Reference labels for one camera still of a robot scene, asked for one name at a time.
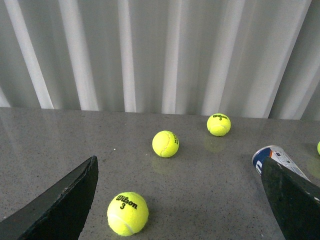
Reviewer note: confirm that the wilson 3 tennis ball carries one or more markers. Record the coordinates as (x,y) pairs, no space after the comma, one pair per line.
(127,213)
(218,124)

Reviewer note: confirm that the near Wilson 3 tennis ball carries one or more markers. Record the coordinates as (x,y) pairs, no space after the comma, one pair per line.
(127,213)

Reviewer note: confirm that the white pleated curtain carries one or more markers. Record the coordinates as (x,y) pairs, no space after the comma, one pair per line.
(243,58)

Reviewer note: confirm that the plain yellow tennis ball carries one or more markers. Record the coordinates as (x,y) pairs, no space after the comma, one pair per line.
(318,147)

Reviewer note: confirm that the middle yellow tennis ball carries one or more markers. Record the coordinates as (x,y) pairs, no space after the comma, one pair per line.
(165,144)

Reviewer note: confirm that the far Wilson 3 tennis ball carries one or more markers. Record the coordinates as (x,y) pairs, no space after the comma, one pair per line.
(218,124)

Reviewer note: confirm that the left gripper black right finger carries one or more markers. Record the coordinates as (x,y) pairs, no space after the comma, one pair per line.
(294,201)

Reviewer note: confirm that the blue white tennis ball can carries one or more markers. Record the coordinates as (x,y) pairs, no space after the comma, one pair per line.
(279,155)

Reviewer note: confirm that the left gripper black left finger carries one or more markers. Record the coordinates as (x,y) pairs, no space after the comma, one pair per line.
(59,213)

